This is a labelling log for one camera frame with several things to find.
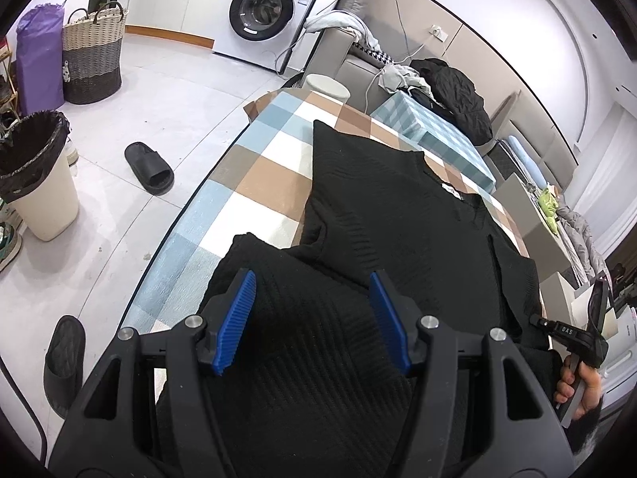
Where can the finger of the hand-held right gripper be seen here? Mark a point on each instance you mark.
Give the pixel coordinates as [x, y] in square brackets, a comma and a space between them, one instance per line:
[550, 328]

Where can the white cabinet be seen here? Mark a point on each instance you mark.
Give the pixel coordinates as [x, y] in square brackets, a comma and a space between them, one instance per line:
[164, 0]

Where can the black quilted jacket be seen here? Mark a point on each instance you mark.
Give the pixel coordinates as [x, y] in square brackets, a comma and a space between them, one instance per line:
[458, 94]

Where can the grey white garment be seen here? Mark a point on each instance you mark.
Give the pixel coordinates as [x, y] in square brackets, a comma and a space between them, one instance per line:
[398, 77]

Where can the person's right hand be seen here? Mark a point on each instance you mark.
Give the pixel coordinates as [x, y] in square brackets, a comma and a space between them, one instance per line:
[589, 388]

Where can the white washing machine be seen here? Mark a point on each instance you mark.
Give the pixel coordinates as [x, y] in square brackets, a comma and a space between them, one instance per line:
[268, 10]

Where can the light blue checked quilt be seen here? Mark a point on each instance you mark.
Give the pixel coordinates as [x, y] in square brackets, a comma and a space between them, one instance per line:
[438, 134]

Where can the cream trash bin black liner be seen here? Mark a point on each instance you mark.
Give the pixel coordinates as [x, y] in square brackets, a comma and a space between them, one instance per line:
[45, 199]

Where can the cardboard box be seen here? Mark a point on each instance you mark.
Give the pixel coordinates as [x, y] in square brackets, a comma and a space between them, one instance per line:
[532, 224]

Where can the black knitted sweater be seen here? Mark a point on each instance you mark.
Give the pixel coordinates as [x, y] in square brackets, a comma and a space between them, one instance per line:
[398, 209]

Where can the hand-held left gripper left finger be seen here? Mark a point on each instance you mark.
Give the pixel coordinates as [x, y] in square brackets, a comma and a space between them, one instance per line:
[234, 328]

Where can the checked blanket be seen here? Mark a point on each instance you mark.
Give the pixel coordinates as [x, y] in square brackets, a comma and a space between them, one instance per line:
[259, 169]

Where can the light blue cloth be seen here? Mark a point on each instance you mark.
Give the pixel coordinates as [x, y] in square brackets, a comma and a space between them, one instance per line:
[338, 22]

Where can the beige upholstered headboard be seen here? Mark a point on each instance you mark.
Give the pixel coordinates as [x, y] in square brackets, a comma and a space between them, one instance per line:
[542, 129]

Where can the purple plastic bag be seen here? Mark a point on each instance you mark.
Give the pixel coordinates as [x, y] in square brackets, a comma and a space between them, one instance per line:
[40, 59]

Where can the houndstooth pillow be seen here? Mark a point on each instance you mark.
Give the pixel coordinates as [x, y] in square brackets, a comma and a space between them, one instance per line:
[371, 52]

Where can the grey cloth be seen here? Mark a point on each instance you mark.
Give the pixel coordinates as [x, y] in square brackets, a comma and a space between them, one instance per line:
[580, 239]

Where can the person's right forearm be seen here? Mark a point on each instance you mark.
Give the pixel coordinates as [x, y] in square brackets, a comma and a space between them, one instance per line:
[587, 433]

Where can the woven laundry basket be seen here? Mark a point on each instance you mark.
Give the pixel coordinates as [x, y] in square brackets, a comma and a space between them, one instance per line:
[92, 55]

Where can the black slipper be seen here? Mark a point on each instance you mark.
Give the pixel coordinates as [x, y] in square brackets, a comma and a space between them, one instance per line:
[64, 358]
[149, 167]

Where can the green toy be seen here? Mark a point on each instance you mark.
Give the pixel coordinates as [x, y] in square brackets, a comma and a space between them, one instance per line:
[547, 204]

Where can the white and green sneaker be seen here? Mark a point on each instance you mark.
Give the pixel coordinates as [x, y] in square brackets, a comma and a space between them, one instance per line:
[7, 246]

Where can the grey sofa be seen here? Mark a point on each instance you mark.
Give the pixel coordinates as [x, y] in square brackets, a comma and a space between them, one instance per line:
[348, 64]

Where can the white round stool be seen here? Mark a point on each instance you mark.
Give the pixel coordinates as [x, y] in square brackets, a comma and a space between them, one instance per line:
[326, 87]

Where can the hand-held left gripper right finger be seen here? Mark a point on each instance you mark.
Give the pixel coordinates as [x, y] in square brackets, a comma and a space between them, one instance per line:
[390, 323]

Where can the white wall socket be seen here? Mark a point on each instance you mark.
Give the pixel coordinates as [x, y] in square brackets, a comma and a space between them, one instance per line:
[438, 32]

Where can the blue rolled mat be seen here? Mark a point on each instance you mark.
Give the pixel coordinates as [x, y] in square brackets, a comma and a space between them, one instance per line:
[527, 159]

